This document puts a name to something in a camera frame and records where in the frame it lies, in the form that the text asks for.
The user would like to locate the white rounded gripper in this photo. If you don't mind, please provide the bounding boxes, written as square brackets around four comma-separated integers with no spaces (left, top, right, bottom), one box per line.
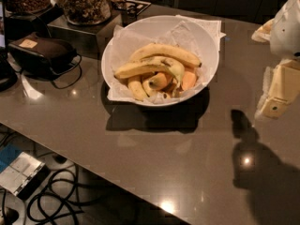
[251,0,300,120]

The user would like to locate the curved front yellow banana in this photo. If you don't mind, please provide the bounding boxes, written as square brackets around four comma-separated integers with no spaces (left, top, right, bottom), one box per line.
[114,56,185,83]

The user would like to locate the top long yellow banana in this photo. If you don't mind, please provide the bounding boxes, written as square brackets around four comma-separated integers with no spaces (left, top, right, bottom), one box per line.
[129,43,202,68]

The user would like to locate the white bowl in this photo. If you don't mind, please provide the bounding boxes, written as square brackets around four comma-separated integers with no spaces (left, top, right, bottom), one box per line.
[101,15,222,107]

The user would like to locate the orange bruised banana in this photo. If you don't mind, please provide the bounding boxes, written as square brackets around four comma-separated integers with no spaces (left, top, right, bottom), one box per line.
[142,72,173,97]

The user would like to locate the small lower left banana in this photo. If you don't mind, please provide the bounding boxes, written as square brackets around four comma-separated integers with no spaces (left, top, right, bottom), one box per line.
[127,76,147,101]

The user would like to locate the white paper liner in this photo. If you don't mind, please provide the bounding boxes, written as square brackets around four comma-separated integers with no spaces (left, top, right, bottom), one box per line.
[101,15,225,107]

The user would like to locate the orange fruit piece right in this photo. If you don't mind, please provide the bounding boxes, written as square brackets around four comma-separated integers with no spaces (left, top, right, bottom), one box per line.
[181,67,197,91]

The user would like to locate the glass jar of granola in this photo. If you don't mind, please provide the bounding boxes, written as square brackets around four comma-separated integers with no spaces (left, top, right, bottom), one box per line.
[58,0,112,25]

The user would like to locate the dark metal stand block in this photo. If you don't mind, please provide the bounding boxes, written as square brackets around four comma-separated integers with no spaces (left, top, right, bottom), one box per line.
[48,10,122,60]

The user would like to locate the black pouch with label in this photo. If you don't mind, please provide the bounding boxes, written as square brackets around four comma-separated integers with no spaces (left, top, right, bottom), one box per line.
[8,33,78,80]

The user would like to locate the dark device left edge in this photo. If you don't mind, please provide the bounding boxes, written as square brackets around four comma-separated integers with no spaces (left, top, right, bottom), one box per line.
[0,0,18,92]

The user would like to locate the silver box on floor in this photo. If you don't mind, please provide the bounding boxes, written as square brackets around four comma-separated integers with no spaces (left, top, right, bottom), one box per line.
[0,152,50,201]

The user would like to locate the blue object on floor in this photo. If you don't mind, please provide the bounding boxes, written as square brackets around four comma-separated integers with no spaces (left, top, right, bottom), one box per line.
[0,144,22,173]

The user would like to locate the black cable on table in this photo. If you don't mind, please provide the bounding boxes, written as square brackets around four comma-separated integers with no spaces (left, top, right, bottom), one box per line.
[21,53,83,90]

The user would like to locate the black floor cables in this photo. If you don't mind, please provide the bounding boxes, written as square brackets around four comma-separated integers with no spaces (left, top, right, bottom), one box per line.
[25,164,111,225]

